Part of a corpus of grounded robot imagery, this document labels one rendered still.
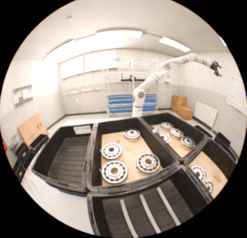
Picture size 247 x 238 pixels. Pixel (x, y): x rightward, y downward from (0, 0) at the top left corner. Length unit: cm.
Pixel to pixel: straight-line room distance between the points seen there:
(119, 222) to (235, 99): 312
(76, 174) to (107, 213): 21
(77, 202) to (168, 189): 43
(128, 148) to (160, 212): 35
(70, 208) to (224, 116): 339
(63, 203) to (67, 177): 23
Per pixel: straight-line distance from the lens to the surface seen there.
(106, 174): 31
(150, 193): 33
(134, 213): 32
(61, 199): 58
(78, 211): 52
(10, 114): 296
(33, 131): 296
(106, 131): 52
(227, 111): 309
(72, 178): 40
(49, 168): 52
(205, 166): 51
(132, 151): 41
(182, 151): 49
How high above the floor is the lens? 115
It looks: 23 degrees down
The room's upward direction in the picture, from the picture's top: 3 degrees counter-clockwise
